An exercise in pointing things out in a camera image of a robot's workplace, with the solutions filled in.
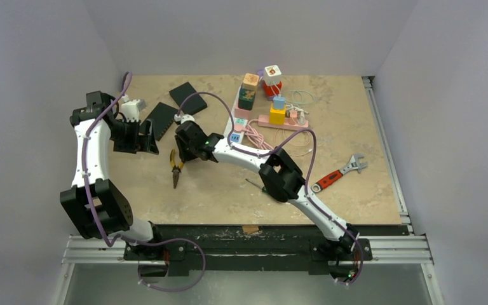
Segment yellow cube charger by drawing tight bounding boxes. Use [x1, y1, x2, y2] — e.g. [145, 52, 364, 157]
[269, 104, 286, 125]

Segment light green cable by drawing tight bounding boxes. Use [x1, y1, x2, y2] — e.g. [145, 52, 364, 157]
[285, 89, 316, 106]

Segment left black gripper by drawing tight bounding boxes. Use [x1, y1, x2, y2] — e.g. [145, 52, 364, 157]
[109, 118, 157, 154]

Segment dark green cube charger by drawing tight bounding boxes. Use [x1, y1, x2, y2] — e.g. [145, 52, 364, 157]
[238, 88, 256, 111]

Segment white power strip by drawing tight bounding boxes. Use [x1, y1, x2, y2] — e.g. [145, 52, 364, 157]
[223, 87, 249, 144]

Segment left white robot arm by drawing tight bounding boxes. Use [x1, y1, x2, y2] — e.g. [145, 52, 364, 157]
[60, 91, 164, 260]

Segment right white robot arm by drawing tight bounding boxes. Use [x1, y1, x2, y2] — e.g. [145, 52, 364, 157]
[175, 121, 363, 259]

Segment white cube charger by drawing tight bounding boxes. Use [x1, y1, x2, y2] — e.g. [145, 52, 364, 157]
[263, 65, 282, 86]

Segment red handled adjustable wrench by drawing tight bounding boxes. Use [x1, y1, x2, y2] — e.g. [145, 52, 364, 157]
[311, 154, 367, 193]

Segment pink power strip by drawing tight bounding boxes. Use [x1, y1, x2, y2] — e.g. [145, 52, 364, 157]
[257, 111, 309, 131]

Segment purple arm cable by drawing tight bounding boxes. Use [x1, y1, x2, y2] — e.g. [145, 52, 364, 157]
[177, 91, 365, 287]
[79, 71, 207, 294]

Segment pink cable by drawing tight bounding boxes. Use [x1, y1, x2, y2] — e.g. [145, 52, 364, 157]
[232, 119, 275, 153]

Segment yellow handled pliers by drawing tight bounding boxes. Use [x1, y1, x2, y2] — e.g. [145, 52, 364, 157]
[170, 149, 184, 189]

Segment black ribbed box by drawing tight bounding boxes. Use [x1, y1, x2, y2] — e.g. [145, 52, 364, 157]
[139, 102, 177, 141]

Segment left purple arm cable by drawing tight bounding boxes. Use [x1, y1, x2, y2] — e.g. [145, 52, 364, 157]
[79, 71, 207, 294]

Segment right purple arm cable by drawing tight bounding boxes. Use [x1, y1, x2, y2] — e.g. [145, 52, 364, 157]
[177, 91, 365, 287]

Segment red cube charger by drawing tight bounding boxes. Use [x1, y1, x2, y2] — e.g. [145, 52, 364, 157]
[261, 81, 282, 101]

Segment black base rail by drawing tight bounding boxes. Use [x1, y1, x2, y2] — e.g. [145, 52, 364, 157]
[65, 224, 432, 279]

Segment green handled screwdriver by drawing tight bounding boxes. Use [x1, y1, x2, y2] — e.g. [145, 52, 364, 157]
[245, 179, 267, 193]

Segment blue cube charger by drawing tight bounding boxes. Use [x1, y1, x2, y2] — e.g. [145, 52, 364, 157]
[273, 95, 285, 110]

